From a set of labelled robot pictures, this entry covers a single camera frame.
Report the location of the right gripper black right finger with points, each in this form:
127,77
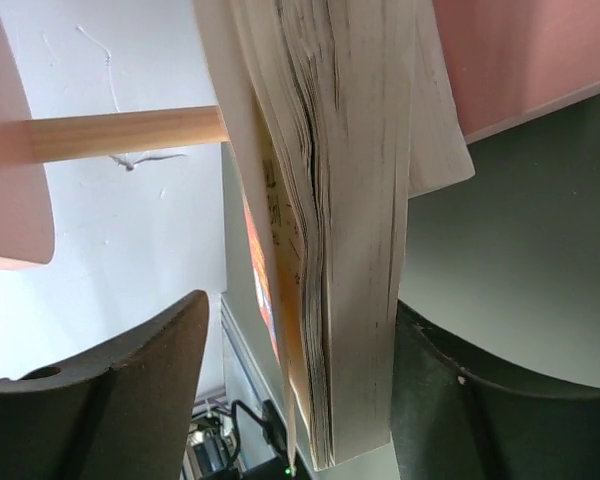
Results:
460,412

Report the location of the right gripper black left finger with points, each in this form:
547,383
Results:
119,410

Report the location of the orange paperback book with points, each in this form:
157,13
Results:
316,99

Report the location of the light blue maze activity book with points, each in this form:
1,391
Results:
439,153

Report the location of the pink three-tier shelf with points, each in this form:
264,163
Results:
508,62

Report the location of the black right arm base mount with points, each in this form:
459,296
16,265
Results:
215,448

